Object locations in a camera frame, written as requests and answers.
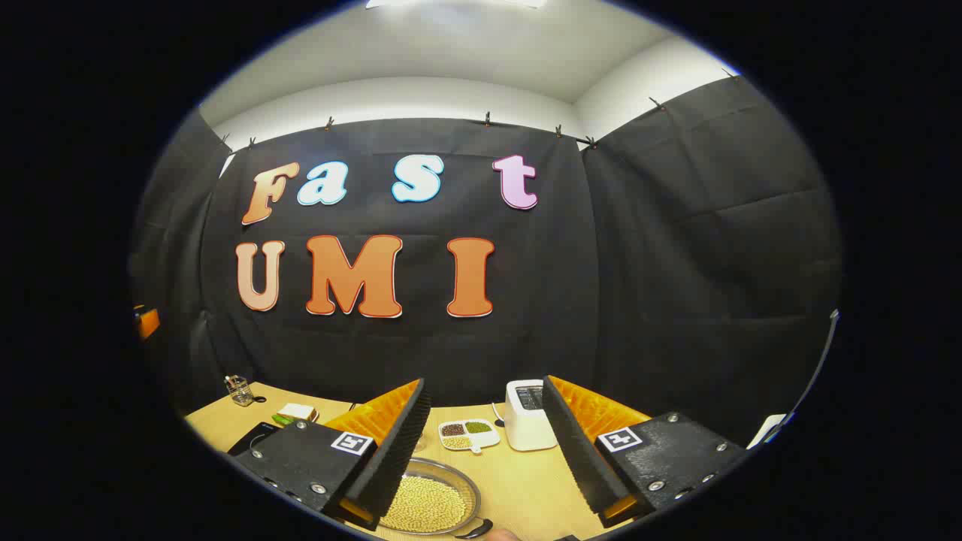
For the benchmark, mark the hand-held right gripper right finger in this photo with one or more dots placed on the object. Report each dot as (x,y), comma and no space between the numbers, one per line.
(575,443)

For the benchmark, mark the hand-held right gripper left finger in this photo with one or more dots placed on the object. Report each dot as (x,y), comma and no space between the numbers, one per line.
(398,443)

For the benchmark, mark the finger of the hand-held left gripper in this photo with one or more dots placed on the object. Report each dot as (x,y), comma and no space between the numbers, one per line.
(148,323)

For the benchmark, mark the white toaster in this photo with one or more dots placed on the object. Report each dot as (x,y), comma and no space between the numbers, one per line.
(526,421)

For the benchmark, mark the pile of soybeans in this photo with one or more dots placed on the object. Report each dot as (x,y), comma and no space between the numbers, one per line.
(428,503)

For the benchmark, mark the white divided plate of beans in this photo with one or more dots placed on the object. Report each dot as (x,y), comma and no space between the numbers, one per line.
(470,436)

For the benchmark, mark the small white plate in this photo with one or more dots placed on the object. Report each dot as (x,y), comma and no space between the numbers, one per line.
(311,418)

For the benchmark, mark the sandwich with lettuce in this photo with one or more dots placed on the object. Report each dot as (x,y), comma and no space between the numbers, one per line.
(293,412)

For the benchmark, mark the black backdrop cloth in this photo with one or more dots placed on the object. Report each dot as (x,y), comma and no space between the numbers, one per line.
(564,300)

